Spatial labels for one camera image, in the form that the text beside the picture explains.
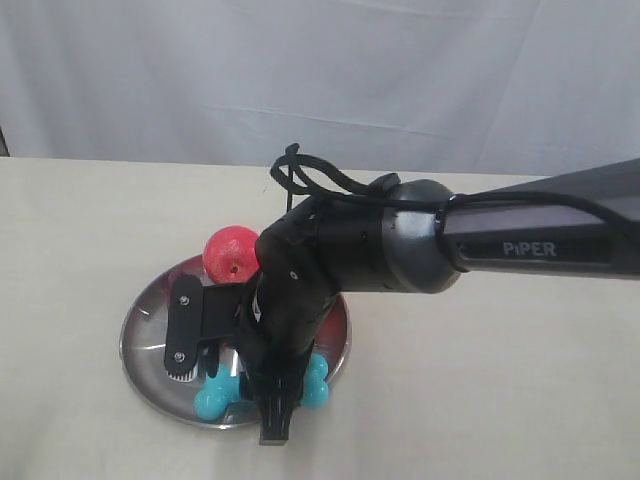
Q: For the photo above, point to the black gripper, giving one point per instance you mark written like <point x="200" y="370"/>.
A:
<point x="281" y="310"/>

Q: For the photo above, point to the teal toy dog bone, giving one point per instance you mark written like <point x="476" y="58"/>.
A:
<point x="219" y="392"/>

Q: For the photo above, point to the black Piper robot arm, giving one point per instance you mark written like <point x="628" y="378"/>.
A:
<point x="409" y="237"/>

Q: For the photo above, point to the round stainless steel plate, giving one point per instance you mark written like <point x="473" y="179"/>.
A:
<point x="142" y="344"/>

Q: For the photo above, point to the red apple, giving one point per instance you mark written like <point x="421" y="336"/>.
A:
<point x="229" y="255"/>

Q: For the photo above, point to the white backdrop cloth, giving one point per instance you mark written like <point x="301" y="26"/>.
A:
<point x="518" y="87"/>

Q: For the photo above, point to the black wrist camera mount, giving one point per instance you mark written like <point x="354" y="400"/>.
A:
<point x="199" y="312"/>

